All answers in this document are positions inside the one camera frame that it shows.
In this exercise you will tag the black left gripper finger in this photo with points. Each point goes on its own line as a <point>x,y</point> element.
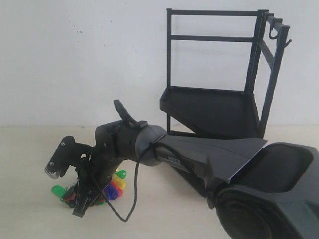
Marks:
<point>68,153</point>

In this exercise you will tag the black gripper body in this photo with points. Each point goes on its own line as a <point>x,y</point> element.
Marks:
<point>114,142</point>

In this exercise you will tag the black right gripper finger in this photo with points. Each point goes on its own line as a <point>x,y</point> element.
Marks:
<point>88,193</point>

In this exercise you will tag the bunch of colourful key tags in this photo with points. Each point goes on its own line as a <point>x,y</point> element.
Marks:
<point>113,191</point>

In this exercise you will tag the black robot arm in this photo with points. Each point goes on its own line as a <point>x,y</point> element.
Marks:
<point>259,190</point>

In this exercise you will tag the black two-tier metal rack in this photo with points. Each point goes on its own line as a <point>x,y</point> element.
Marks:
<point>226,114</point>

